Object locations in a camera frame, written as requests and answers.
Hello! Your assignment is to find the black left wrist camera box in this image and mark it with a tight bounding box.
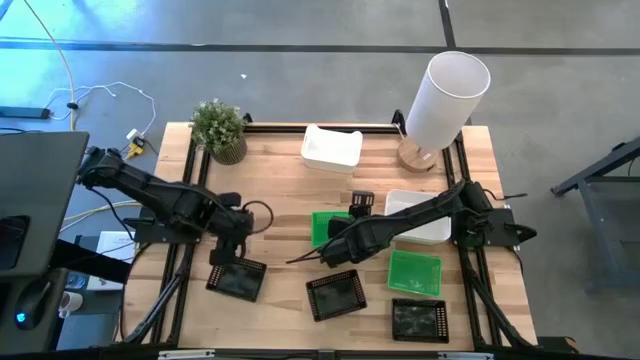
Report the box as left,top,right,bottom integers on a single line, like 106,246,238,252
208,247,237,267

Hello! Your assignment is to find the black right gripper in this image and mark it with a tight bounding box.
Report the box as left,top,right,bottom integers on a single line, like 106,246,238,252
318,216,390,270

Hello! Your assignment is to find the white cardboard box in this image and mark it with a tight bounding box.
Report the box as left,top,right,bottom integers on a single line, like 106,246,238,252
85,230,137,292

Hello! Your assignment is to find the beige floor cable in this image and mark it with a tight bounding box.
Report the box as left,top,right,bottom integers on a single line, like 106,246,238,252
22,0,77,132

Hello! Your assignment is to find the black horizontal beam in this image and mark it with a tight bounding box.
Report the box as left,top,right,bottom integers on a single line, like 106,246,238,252
0,344,640,360

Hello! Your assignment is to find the grey metal table frame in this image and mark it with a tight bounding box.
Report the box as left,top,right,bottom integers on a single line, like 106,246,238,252
549,135,640,294

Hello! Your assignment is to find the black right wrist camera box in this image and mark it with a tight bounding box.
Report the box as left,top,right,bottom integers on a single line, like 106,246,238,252
350,189,376,219

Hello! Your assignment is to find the white mug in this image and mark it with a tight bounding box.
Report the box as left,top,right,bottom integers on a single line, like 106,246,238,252
57,290,85,320

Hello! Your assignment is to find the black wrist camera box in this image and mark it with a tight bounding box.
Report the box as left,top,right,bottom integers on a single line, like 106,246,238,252
208,247,237,267
350,189,376,219

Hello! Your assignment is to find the silver metal bracket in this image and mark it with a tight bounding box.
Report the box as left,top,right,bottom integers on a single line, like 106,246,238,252
436,351,495,360
157,349,217,360

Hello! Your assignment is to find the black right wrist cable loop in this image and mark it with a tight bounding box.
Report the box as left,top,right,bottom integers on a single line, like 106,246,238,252
284,248,329,265

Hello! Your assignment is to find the thin white floor cable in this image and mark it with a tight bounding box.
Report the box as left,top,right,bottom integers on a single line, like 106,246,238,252
44,81,157,141

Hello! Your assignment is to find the black left wrist cable loop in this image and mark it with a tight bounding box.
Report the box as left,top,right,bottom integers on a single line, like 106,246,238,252
242,199,275,235

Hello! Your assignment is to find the small green potted plant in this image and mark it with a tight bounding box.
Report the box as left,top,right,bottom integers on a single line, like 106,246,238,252
189,97,249,167

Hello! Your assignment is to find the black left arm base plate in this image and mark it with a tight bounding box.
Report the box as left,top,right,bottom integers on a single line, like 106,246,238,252
122,204,206,245

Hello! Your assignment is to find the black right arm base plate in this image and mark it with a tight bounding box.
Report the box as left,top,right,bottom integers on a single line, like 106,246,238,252
451,207,539,250

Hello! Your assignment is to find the pale floor cable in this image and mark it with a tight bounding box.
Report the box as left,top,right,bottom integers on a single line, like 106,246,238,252
59,199,144,234

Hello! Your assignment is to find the black power strip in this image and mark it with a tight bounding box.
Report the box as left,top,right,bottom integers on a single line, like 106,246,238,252
0,105,51,120

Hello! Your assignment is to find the black plastic mesh basket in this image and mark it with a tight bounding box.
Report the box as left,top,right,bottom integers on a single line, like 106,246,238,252
391,297,450,344
305,268,368,323
205,252,268,303

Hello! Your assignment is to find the black aluminium table frame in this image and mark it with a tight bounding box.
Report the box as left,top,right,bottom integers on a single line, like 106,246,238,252
119,108,539,351

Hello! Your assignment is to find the large dark grey desk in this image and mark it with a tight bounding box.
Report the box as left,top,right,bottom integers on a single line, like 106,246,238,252
0,130,91,279

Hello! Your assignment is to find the white lamp with wooden base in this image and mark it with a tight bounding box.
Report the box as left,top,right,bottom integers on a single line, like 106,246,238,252
396,50,493,174

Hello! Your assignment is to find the green plastic mesh basket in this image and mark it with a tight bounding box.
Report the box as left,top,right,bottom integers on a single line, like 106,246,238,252
387,249,444,298
310,209,352,249

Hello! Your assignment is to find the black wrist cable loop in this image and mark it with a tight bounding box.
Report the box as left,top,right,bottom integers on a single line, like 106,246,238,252
284,248,329,265
242,199,275,235

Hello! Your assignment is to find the black computer mouse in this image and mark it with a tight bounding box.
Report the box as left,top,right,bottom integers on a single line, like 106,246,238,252
13,278,52,332

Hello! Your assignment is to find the black flat bar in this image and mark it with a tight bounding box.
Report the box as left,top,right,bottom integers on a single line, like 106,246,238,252
48,238,134,285

